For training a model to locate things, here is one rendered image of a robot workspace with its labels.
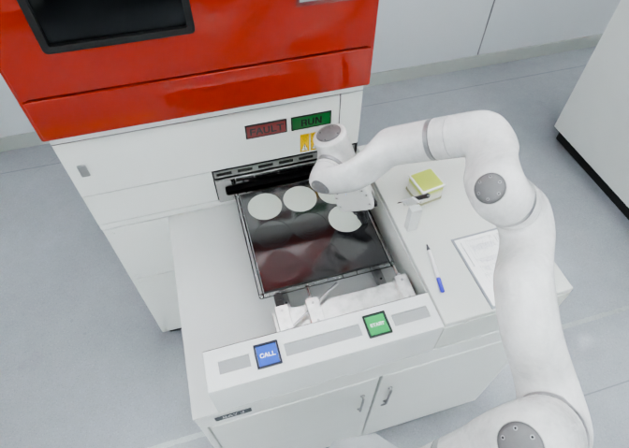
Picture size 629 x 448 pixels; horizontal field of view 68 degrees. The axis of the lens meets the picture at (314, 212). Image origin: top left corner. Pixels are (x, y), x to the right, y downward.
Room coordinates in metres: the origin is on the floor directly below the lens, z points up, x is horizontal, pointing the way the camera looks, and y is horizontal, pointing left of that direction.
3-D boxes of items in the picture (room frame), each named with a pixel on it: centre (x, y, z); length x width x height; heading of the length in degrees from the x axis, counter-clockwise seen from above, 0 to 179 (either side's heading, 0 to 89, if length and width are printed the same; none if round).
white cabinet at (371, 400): (0.73, -0.09, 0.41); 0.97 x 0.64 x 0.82; 106
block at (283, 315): (0.51, 0.07, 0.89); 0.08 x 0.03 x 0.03; 16
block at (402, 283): (0.60, -0.24, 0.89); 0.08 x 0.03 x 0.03; 16
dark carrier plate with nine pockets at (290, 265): (0.80, 0.01, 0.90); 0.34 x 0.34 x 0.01; 17
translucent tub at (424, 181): (0.87, -0.31, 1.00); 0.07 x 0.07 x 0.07; 25
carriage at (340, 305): (0.55, -0.08, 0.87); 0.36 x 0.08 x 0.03; 106
